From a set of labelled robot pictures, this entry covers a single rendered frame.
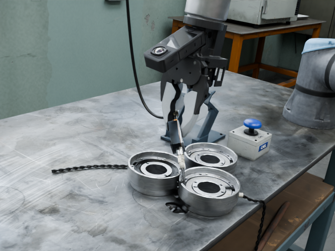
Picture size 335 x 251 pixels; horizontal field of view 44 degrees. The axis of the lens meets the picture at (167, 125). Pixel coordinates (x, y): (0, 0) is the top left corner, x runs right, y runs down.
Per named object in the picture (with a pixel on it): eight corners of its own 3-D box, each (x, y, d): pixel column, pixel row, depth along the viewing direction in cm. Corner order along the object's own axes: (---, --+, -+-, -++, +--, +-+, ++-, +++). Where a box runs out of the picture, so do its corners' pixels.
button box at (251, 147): (253, 161, 89) (257, 140, 87) (226, 150, 93) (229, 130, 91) (270, 151, 95) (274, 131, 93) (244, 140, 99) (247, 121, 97)
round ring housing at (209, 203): (177, 216, 67) (180, 194, 66) (176, 183, 77) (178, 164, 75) (241, 221, 68) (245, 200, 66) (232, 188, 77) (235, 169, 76)
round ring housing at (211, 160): (231, 162, 87) (234, 145, 86) (237, 188, 78) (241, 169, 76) (182, 157, 87) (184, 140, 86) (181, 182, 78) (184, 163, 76)
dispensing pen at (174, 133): (176, 189, 69) (164, 104, 77) (179, 197, 72) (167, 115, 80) (189, 188, 69) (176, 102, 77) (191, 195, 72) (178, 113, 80)
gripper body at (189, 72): (222, 90, 77) (237, 25, 74) (195, 92, 71) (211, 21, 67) (190, 79, 82) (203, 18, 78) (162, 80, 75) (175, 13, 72)
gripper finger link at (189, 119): (210, 137, 78) (216, 88, 76) (192, 141, 74) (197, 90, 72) (196, 133, 80) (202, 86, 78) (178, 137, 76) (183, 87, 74)
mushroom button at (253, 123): (252, 146, 90) (256, 125, 88) (237, 140, 92) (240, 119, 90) (261, 141, 93) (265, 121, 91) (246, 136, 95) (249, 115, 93)
